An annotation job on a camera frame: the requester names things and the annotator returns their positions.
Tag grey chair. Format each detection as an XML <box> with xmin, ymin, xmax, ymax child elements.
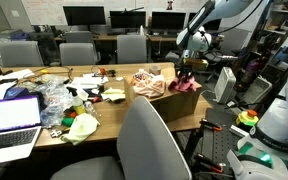
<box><xmin>0</xmin><ymin>41</ymin><xmax>44</xmax><ymax>67</ymax></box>
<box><xmin>117</xmin><ymin>35</ymin><xmax>147</xmax><ymax>64</ymax></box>
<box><xmin>59</xmin><ymin>43</ymin><xmax>97</xmax><ymax>66</ymax></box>

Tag white papers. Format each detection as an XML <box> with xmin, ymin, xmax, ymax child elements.
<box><xmin>68</xmin><ymin>76</ymin><xmax>108</xmax><ymax>89</ymax></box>

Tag orange-handled clamp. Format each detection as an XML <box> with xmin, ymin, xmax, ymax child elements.
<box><xmin>200</xmin><ymin>119</ymin><xmax>222</xmax><ymax>131</ymax></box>

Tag grey duct tape roll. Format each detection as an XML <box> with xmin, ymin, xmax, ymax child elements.
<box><xmin>149</xmin><ymin>65</ymin><xmax>161</xmax><ymax>75</ymax></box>

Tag cardboard box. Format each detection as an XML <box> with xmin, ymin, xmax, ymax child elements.
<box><xmin>124</xmin><ymin>68</ymin><xmax>201</xmax><ymax>122</ymax></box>

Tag open laptop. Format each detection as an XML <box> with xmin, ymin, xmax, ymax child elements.
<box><xmin>0</xmin><ymin>96</ymin><xmax>41</xmax><ymax>163</ymax></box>

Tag spray bottle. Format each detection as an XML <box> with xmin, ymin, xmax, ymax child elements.
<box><xmin>68</xmin><ymin>87</ymin><xmax>85</xmax><ymax>115</ymax></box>

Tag clear plastic bags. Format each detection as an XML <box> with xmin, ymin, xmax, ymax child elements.
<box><xmin>33</xmin><ymin>79</ymin><xmax>73</xmax><ymax>127</ymax></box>

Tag white space heater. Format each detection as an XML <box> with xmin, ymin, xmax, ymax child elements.
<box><xmin>214</xmin><ymin>67</ymin><xmax>236</xmax><ymax>104</ymax></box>

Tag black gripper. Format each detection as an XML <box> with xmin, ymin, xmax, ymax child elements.
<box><xmin>177</xmin><ymin>59</ymin><xmax>194</xmax><ymax>80</ymax></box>

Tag grey chair far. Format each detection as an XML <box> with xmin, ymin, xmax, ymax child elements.
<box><xmin>117</xmin><ymin>35</ymin><xmax>147</xmax><ymax>64</ymax></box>

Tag orange ball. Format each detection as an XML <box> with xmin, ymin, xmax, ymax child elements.
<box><xmin>100</xmin><ymin>68</ymin><xmax>107</xmax><ymax>75</ymax></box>

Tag peach printed t-shirt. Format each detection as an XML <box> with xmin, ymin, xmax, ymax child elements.
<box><xmin>131</xmin><ymin>69</ymin><xmax>166</xmax><ymax>98</ymax></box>

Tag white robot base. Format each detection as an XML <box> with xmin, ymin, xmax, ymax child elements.
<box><xmin>227</xmin><ymin>78</ymin><xmax>288</xmax><ymax>180</ymax></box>

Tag black monitor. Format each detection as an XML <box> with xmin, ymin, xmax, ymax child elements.
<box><xmin>63</xmin><ymin>6</ymin><xmax>106</xmax><ymax>26</ymax></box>
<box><xmin>109</xmin><ymin>11</ymin><xmax>146</xmax><ymax>28</ymax></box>
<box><xmin>151</xmin><ymin>12</ymin><xmax>186</xmax><ymax>30</ymax></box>

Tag grey chair middle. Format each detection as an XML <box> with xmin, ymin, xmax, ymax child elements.
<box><xmin>59</xmin><ymin>43</ymin><xmax>97</xmax><ymax>66</ymax></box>

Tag yellow-green cloth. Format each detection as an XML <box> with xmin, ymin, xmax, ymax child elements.
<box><xmin>61</xmin><ymin>113</ymin><xmax>100</xmax><ymax>145</ymax></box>

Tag pink cloth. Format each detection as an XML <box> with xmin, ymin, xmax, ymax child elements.
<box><xmin>168</xmin><ymin>76</ymin><xmax>196</xmax><ymax>92</ymax></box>

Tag emergency stop button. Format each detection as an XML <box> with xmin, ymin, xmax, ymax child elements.
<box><xmin>235</xmin><ymin>109</ymin><xmax>259</xmax><ymax>126</ymax></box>

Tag grey office chair foreground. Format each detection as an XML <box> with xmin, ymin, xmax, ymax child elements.
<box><xmin>50</xmin><ymin>97</ymin><xmax>192</xmax><ymax>180</ymax></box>

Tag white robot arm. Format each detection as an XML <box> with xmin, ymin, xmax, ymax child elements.
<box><xmin>176</xmin><ymin>0</ymin><xmax>254</xmax><ymax>73</ymax></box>

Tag grey chair right near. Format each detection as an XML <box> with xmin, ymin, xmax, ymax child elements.
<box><xmin>0</xmin><ymin>41</ymin><xmax>44</xmax><ymax>67</ymax></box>

